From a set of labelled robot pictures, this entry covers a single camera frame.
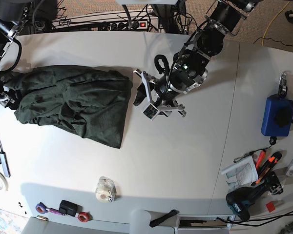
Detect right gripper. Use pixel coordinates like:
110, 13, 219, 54
0, 81, 22, 110

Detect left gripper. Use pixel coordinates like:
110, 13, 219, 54
133, 69, 187, 120

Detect dark green t-shirt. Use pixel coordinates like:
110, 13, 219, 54
5, 65, 133, 149

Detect blue box with black knob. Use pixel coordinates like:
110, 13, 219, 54
260, 72, 293, 147

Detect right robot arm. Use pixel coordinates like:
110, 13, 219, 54
0, 0, 31, 110

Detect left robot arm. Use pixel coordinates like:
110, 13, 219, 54
133, 0, 259, 120

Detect grey usb hub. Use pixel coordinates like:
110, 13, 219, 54
0, 152, 11, 177

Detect black power strip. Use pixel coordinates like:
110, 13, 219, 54
97, 21, 149, 31

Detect clear tape rolls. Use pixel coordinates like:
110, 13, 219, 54
95, 176, 117, 203

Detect purple tape roll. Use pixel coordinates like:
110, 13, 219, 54
35, 202, 47, 214

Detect rolled paper sheet with drawing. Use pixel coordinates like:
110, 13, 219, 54
221, 156, 258, 190

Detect red tape roll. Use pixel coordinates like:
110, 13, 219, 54
78, 212, 89, 223

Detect orange black utility knife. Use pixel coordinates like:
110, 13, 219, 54
251, 152, 282, 186

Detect red square sticker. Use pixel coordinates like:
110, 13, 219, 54
266, 201, 275, 213

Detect black action camera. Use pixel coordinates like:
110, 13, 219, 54
59, 200, 78, 217

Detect black strap handle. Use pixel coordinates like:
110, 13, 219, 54
149, 210, 179, 228

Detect yellow cable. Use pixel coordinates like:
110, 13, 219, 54
261, 0, 293, 46

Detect dark teal cordless drill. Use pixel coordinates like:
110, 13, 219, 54
226, 171, 283, 222

